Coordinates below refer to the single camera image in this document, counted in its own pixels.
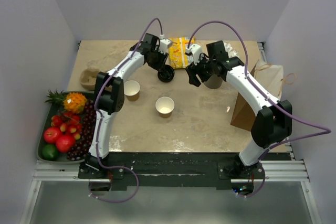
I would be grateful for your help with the purple grapes bunch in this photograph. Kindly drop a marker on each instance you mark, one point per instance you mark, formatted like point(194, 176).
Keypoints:
point(86, 132)

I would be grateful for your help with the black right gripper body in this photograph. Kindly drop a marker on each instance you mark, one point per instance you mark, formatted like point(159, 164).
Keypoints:
point(203, 64)

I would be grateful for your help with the green fruit tray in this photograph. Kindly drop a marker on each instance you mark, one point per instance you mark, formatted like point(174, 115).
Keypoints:
point(55, 109)

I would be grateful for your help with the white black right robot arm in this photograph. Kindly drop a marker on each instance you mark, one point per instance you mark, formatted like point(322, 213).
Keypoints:
point(272, 123)

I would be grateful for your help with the green lime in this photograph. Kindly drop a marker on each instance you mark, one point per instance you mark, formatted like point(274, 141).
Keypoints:
point(50, 152)

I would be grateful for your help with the cardboard cup carrier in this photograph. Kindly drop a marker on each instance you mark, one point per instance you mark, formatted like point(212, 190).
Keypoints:
point(88, 78)

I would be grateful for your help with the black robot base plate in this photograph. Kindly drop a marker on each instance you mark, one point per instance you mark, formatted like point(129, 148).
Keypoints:
point(167, 169)

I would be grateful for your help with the orange horned melon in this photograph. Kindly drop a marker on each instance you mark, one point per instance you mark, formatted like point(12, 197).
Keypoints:
point(75, 102)

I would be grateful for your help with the red apple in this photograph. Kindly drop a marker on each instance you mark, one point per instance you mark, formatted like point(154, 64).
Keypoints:
point(52, 134)
point(64, 143)

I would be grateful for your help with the brown paper bag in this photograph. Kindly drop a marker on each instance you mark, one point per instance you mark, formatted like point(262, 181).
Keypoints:
point(270, 79)

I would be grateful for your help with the yellow snack bag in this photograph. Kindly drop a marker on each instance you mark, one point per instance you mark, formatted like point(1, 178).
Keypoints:
point(177, 57)

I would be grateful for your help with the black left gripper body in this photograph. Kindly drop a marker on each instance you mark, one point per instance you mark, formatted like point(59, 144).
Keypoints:
point(158, 60)

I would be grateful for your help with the aluminium frame rail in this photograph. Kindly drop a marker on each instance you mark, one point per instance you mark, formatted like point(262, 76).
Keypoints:
point(47, 172)

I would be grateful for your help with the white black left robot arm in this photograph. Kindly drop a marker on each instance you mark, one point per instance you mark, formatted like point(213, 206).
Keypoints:
point(109, 87)

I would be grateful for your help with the brown paper cup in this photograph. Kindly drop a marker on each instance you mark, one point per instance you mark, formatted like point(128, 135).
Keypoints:
point(164, 107)
point(132, 90)

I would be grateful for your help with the red strawberries cluster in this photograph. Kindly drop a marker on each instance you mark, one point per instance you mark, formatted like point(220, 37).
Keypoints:
point(68, 123)

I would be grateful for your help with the black plastic cup lid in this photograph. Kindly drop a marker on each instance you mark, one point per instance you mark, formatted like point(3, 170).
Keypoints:
point(172, 72)

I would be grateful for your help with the grey straw holder cup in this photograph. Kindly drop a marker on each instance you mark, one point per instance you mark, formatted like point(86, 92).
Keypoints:
point(214, 82)

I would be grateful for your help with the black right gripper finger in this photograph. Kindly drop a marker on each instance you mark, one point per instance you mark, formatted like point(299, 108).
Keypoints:
point(192, 78)
point(205, 75)

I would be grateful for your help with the small pineapple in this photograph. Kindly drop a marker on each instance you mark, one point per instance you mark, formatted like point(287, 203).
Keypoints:
point(55, 97)

